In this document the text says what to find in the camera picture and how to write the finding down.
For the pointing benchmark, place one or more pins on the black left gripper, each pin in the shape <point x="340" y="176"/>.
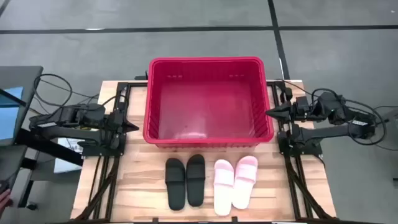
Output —
<point x="115" y="129"/>

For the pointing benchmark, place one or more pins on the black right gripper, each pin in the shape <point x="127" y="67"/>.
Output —
<point x="300" y="113"/>

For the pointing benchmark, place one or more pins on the black rubber slide sandal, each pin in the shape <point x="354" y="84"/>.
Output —
<point x="175" y="183"/>
<point x="196" y="180"/>

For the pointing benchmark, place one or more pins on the pink rubber slide sandal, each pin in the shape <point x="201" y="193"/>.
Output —
<point x="223" y="189"/>
<point x="244" y="183"/>

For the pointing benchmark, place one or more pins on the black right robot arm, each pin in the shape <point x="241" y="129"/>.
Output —
<point x="329" y="130"/>

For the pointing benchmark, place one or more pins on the black metal frame left arm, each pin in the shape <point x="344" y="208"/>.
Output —
<point x="124" y="84"/>

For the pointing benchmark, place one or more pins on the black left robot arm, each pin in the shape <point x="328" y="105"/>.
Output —
<point x="68" y="132"/>

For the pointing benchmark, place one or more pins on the black metal frame right arm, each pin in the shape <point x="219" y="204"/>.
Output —
<point x="299" y="174"/>

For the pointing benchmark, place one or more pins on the red plastic bin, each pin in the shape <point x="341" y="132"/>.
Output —
<point x="208" y="109"/>

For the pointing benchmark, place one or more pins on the monitor with blue screen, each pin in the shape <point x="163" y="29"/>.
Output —
<point x="12" y="109"/>

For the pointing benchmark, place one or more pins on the grey desk with black beam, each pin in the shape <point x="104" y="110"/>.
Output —
<point x="12" y="168"/>

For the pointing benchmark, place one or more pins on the person's hand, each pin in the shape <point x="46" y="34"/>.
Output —
<point x="3" y="202"/>

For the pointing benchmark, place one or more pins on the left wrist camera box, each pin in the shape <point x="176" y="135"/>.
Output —
<point x="115" y="115"/>

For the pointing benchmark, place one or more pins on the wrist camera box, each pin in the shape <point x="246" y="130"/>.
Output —
<point x="301" y="102"/>
<point x="115" y="115"/>

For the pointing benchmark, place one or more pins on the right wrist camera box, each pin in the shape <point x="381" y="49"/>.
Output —
<point x="301" y="102"/>

